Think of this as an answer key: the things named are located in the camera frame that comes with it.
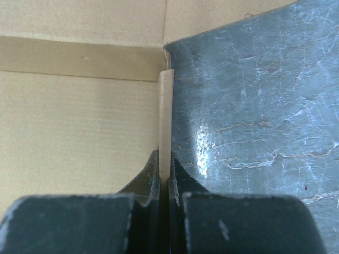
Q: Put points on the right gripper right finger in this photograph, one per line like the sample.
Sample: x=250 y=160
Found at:
x=204 y=222

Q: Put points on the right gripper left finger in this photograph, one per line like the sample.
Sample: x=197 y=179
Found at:
x=124 y=222

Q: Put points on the large cardboard box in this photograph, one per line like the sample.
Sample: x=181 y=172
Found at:
x=79 y=91

